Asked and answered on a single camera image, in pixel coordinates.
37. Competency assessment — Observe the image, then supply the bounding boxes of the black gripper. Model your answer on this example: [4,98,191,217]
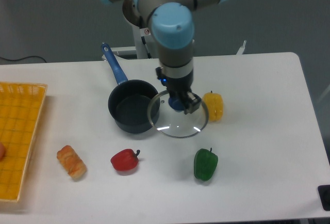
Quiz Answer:
[155,63,201,114]

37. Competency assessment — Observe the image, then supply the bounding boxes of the glass lid with blue knob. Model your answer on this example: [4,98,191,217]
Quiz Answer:
[147,91,209,138]

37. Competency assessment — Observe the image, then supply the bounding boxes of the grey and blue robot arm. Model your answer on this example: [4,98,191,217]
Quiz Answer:
[103,0,227,114]

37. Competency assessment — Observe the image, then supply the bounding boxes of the yellow bell pepper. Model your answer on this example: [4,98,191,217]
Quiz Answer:
[202,91,224,122]

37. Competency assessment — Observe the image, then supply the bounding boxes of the green bell pepper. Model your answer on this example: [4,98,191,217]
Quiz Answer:
[194,148,219,182]

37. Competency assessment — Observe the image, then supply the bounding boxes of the red bell pepper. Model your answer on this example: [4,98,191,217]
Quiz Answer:
[110,149,140,171]

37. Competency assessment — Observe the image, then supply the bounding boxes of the golden bread roll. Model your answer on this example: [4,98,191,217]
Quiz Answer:
[57,145,87,180]

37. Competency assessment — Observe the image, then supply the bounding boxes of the black device at table edge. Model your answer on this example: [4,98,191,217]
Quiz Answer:
[318,185,330,211]

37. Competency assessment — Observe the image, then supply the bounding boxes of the yellow woven basket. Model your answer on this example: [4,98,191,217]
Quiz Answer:
[1,82,47,202]

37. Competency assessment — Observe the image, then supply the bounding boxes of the dark saucepan with blue handle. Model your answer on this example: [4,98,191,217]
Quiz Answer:
[101,43,158,134]

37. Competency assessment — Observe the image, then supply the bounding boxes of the black cable on floor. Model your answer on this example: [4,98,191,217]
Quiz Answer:
[0,55,47,63]

